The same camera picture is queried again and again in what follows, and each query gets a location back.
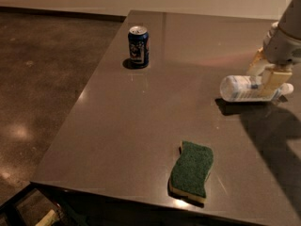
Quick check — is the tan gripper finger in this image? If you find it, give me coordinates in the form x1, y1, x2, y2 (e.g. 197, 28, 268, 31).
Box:
246, 48, 273, 76
259, 65, 293, 98

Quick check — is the blue soda can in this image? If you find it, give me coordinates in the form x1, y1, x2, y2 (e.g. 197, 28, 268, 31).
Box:
128, 25, 149, 68

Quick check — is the pale object under table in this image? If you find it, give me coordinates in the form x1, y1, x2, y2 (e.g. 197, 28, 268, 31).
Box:
35, 210, 58, 226

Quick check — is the clear blue plastic bottle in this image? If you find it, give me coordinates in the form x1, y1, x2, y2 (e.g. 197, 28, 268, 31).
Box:
220, 75, 293, 103

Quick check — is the green yellow sponge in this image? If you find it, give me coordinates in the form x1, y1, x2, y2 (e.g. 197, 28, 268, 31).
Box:
168, 141, 214, 203

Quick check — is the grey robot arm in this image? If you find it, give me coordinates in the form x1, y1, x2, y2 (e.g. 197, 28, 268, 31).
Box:
246, 0, 301, 98

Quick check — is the dark table frame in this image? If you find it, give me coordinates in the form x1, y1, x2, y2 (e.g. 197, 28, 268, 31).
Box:
0, 183, 87, 226

